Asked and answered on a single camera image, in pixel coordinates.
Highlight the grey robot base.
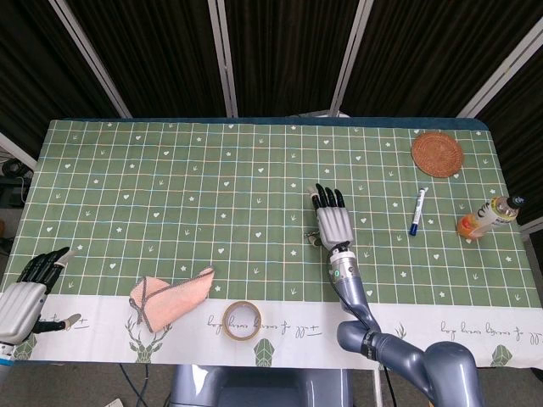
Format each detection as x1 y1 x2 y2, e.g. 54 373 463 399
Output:
169 364 355 407

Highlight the pink cloth with grey trim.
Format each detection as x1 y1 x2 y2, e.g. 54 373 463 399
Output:
128 265 216 335

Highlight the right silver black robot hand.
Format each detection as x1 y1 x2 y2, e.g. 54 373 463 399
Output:
307 182 355 251

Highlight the round woven brown coaster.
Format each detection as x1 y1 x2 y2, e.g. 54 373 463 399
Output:
411 131 464 178

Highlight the white partition foot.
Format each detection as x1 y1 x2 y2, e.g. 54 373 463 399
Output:
292 109 351 120

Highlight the white blue marker pen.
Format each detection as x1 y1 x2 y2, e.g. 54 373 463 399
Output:
408 187 430 237

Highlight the black equipment pile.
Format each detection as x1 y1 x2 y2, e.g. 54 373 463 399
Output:
0 157 36 209

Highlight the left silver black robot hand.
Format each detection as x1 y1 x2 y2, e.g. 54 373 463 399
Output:
0 247 82 347

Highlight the blue floor cable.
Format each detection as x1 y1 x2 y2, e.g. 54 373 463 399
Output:
119 363 143 407

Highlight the green grid tablecloth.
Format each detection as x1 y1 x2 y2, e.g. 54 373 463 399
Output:
0 119 543 371

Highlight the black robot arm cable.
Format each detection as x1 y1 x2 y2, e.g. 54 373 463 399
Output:
383 363 400 407

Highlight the brown tape roll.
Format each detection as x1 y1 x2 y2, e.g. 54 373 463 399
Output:
222 300 263 342

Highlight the grey partition frame post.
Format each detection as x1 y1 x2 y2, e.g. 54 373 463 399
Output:
0 131 38 171
47 0 133 120
329 0 374 114
206 0 239 119
455 30 543 119

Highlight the orange drink plastic bottle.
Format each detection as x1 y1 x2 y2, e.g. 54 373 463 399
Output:
456 195 527 243

